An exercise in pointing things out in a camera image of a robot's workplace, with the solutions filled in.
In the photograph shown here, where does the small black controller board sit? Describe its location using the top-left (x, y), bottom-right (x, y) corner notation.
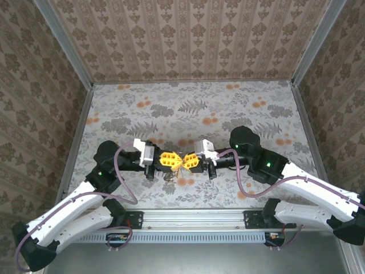
top-left (106, 232), bottom-right (129, 243)
top-left (264, 232), bottom-right (286, 246)

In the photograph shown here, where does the grey metal sheet panel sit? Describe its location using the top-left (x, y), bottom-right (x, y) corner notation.
top-left (28, 241), bottom-right (365, 274)

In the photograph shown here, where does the aluminium table side rail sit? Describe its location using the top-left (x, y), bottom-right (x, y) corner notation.
top-left (290, 81), bottom-right (331, 189)
top-left (55, 85), bottom-right (95, 203)

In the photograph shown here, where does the aluminium mounting rail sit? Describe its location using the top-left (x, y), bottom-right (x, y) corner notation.
top-left (125, 209), bottom-right (249, 230)

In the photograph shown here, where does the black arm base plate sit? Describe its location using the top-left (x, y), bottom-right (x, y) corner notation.
top-left (244, 210), bottom-right (297, 229)
top-left (92, 210), bottom-right (143, 231)

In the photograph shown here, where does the grey slotted cable duct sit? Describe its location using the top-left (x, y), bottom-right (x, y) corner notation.
top-left (76, 230), bottom-right (267, 244)

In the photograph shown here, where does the aluminium table back rail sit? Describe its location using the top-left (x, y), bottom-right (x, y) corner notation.
top-left (92, 79), bottom-right (294, 86)

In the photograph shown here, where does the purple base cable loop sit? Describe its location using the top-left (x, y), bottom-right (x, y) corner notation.
top-left (106, 224), bottom-right (133, 253)
top-left (263, 224), bottom-right (305, 252)

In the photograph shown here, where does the aluminium frame post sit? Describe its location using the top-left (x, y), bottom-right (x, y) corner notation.
top-left (291, 0), bottom-right (347, 86)
top-left (33, 0), bottom-right (95, 91)

